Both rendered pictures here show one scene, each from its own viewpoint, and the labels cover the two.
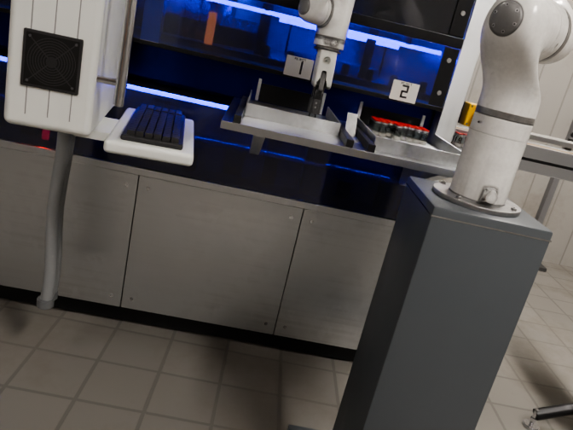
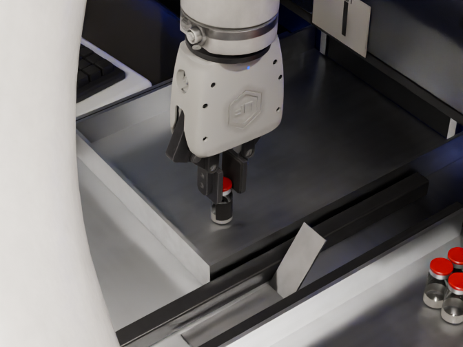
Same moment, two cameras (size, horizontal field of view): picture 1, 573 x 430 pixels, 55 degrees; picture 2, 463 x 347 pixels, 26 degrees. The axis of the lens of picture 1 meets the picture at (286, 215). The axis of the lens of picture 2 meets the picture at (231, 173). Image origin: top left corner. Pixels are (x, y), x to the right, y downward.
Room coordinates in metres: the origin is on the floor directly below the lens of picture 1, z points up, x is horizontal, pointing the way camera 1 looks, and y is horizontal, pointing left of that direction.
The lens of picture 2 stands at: (1.20, -0.64, 1.57)
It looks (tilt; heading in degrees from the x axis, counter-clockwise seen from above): 40 degrees down; 59
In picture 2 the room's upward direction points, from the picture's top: straight up
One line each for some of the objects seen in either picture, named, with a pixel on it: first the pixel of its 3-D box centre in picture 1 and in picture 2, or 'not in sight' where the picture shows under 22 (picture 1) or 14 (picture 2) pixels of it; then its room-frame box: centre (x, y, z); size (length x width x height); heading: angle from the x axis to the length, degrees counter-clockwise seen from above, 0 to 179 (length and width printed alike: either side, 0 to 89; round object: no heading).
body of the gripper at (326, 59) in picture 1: (323, 66); (226, 80); (1.57, -0.01, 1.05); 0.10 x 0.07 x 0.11; 6
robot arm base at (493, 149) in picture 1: (489, 160); not in sight; (1.19, -0.39, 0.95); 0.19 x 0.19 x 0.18
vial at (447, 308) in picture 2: (383, 129); (456, 298); (1.68, -0.22, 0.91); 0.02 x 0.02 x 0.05
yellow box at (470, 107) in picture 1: (474, 115); not in sight; (1.84, -0.52, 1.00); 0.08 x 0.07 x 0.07; 6
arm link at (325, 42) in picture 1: (328, 43); (227, 21); (1.58, -0.01, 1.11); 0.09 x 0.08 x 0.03; 6
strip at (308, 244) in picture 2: (354, 127); (254, 287); (1.53, -0.13, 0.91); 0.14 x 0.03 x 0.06; 6
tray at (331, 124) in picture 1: (291, 110); (269, 140); (1.67, 0.06, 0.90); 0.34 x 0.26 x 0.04; 6
